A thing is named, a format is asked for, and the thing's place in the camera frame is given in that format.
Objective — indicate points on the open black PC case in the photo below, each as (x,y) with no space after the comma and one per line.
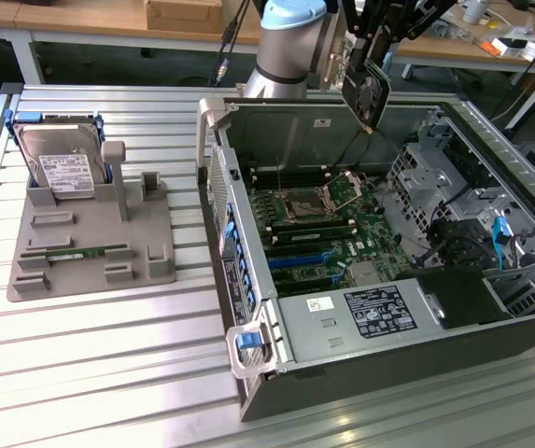
(388,371)

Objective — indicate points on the thin locking lever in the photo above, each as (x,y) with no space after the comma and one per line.
(278,177)

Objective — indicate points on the CPU socket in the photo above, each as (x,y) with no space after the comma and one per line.
(304,205)

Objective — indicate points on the pile of electronic parts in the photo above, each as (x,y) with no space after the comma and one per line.
(449,28)

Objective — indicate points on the hard disk with blue bracket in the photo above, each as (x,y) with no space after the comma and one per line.
(57,149)

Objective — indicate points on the blue expansion slot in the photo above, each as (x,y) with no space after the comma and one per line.
(295,261)

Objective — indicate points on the brown cardboard box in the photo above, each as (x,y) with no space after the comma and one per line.
(183,16)

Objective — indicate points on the blue case latch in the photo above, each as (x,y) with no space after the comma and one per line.
(246,340)

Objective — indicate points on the silver chipset heat sink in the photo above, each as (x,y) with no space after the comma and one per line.
(365,273)

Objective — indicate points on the metal disk bay cage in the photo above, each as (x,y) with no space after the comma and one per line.
(416,186)

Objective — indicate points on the black air shroud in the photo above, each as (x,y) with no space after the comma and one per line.
(463,298)

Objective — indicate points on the wooden desk white frame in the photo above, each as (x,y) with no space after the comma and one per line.
(61,18)
(435,51)

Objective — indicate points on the grey cup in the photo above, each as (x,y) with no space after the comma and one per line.
(476,10)

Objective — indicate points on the metal socket cover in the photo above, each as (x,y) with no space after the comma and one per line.
(346,189)

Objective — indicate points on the installed black RAM stick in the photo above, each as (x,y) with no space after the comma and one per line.
(313,235)

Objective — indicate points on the black RAM slot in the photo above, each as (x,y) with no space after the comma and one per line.
(285,173)
(295,183)

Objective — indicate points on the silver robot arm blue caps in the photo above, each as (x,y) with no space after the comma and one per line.
(285,51)

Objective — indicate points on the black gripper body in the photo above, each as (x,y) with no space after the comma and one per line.
(393,7)

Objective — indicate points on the grey parts rack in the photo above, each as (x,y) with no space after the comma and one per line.
(85,280)

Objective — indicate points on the orange and white box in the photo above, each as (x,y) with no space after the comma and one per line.
(500,46)

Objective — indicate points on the loose green RAM stick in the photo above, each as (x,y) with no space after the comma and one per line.
(80,254)

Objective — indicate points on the green motherboard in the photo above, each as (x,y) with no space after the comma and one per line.
(374,228)

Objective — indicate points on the grey case corner bracket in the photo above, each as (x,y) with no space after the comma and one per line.
(248,366)
(213,109)

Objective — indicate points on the grey power supply unit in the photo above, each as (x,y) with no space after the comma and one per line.
(313,336)

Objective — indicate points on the black graphics card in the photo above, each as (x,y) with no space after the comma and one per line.
(367,91)

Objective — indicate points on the black expansion slot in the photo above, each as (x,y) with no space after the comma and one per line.
(302,284)

